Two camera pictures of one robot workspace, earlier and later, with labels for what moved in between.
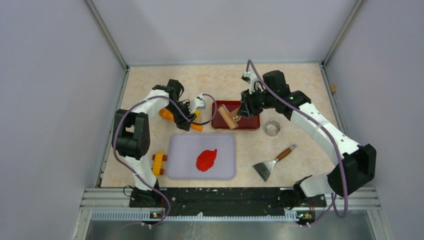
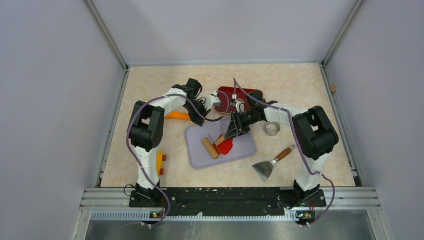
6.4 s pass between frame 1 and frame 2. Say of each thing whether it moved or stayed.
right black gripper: moved
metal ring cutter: stayed
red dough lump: moved
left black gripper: moved
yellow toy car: stayed
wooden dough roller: moved
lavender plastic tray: moved
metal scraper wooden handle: stayed
